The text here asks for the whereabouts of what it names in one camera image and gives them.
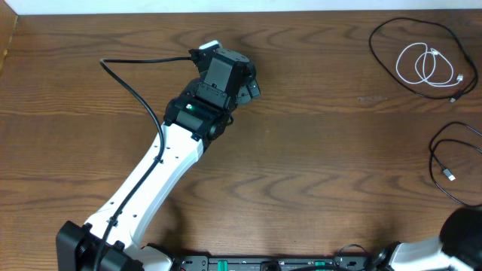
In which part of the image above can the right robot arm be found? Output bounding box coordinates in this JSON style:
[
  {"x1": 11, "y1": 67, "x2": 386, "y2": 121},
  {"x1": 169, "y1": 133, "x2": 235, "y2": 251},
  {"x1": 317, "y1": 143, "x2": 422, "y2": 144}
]
[{"x1": 366, "y1": 208, "x2": 481, "y2": 271}]

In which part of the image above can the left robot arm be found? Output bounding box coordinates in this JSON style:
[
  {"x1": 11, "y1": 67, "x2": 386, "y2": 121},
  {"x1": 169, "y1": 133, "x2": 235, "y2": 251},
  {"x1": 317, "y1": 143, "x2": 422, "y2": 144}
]
[{"x1": 56, "y1": 41, "x2": 261, "y2": 271}]

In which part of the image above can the white USB cable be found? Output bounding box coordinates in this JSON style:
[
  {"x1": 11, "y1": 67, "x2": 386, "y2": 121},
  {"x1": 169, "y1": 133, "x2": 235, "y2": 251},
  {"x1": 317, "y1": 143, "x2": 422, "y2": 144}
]
[{"x1": 395, "y1": 41, "x2": 465, "y2": 88}]

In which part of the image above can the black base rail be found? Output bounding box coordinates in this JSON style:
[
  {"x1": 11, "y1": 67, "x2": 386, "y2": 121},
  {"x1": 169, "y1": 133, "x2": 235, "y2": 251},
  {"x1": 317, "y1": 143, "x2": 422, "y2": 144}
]
[{"x1": 169, "y1": 253, "x2": 370, "y2": 271}]

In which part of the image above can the black USB cable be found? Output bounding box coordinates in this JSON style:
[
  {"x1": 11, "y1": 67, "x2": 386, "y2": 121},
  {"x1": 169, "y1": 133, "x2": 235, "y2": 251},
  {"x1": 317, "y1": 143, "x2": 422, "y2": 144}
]
[
  {"x1": 428, "y1": 120, "x2": 482, "y2": 209},
  {"x1": 368, "y1": 16, "x2": 479, "y2": 104}
]

